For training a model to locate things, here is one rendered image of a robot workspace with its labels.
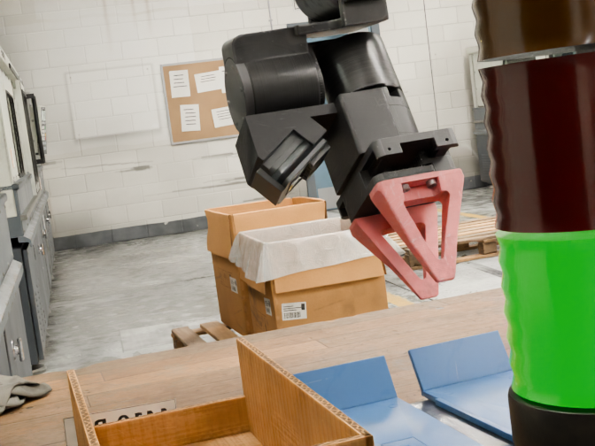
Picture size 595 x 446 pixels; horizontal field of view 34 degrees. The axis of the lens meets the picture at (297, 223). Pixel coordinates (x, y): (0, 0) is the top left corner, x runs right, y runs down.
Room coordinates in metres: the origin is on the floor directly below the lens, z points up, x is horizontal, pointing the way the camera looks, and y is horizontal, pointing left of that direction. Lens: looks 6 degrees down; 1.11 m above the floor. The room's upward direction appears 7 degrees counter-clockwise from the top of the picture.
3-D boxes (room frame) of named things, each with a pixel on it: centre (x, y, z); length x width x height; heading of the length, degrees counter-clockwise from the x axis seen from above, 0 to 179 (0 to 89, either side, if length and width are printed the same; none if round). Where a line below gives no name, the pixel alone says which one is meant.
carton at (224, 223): (4.75, 0.15, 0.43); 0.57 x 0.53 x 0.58; 17
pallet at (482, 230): (7.20, -1.17, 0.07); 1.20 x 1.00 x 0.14; 105
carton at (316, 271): (4.16, -0.04, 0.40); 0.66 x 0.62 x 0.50; 13
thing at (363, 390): (0.57, -0.04, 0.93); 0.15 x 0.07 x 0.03; 17
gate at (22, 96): (7.17, 1.82, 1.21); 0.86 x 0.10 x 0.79; 13
